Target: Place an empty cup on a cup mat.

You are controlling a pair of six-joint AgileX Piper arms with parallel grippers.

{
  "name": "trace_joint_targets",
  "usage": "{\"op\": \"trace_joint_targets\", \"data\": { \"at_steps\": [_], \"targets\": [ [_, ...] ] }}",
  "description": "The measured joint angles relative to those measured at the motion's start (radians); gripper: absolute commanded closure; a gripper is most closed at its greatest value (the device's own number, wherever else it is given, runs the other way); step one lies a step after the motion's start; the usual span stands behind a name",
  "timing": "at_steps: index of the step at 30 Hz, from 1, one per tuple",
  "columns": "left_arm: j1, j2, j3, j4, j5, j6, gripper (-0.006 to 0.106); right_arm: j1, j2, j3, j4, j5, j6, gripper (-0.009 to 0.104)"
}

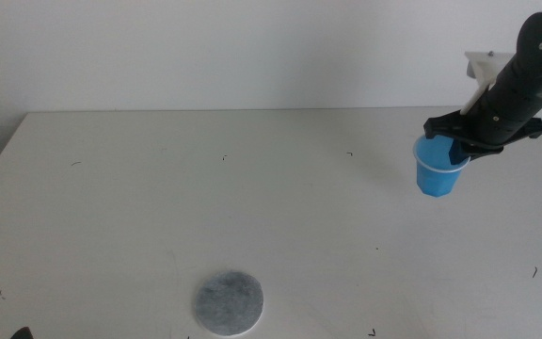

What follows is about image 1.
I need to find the blue plastic cup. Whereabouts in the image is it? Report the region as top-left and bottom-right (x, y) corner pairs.
(412, 134), (471, 198)

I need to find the grey round cup mat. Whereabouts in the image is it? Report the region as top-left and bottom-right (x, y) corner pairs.
(194, 269), (265, 337)

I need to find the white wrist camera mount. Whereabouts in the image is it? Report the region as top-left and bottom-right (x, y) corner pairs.
(458, 50), (519, 117)

